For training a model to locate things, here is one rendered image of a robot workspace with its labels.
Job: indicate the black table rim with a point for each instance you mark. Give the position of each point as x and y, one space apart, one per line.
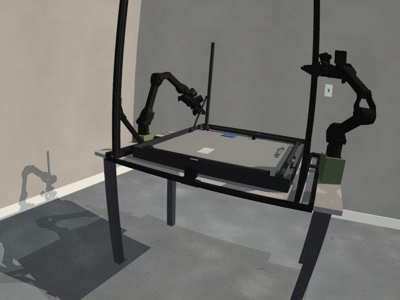
212 170

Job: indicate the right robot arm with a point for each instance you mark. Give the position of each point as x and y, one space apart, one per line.
361 116

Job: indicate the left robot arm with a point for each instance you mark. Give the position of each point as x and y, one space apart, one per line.
156 80

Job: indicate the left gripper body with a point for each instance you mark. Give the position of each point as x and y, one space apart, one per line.
192 103

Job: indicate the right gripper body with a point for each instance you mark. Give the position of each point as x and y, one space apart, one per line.
327 71

